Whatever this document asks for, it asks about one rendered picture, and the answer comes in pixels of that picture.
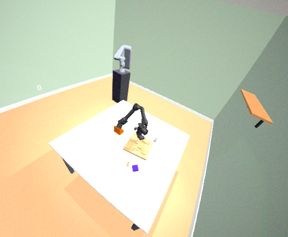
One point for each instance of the tan puzzle board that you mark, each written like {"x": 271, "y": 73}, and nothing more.
{"x": 144, "y": 146}

